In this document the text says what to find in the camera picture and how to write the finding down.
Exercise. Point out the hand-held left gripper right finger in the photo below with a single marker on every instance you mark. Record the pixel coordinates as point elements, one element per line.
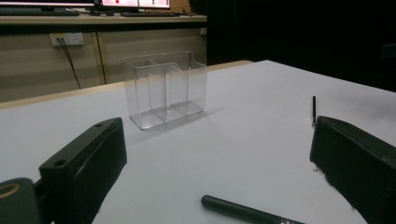
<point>358,161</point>

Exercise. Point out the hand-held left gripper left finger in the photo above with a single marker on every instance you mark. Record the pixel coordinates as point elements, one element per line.
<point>84,161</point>

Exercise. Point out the thin black stick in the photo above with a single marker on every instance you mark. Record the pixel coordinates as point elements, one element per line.
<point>313,109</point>

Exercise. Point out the clear acrylic divided organizer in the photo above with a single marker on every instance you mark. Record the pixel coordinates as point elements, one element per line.
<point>165,90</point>

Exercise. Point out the dark pen foreground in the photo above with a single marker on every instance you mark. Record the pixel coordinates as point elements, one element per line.
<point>239,211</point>

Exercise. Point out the wooden desk with cabinet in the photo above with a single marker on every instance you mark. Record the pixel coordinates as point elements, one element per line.
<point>140,46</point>

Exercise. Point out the black curtain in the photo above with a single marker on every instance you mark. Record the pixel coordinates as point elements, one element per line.
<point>295,31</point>

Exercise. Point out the black keyboard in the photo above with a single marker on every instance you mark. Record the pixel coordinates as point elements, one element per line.
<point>149,14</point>
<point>37,11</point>

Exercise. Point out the computer monitor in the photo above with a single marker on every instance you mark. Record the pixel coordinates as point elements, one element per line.
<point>46,2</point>
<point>137,3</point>

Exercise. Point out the white wall power outlet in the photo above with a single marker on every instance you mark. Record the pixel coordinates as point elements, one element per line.
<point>71,39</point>

